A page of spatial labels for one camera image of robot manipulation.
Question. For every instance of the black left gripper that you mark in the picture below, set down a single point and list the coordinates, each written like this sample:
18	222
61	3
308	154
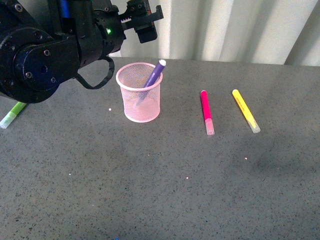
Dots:
139	16

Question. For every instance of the green marker pen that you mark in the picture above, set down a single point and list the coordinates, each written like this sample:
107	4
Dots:
12	114

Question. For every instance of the yellow marker pen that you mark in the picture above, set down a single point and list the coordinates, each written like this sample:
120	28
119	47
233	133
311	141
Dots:
246	111

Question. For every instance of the pink mesh cup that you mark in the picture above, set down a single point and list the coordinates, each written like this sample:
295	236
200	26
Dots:
141	104

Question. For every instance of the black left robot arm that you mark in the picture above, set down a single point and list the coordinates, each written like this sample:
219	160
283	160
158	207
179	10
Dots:
44	43

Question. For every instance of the pink marker pen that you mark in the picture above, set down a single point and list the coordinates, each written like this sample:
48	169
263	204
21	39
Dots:
207	113

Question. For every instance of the purple marker pen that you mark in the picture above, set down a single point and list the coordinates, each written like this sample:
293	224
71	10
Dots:
152	79

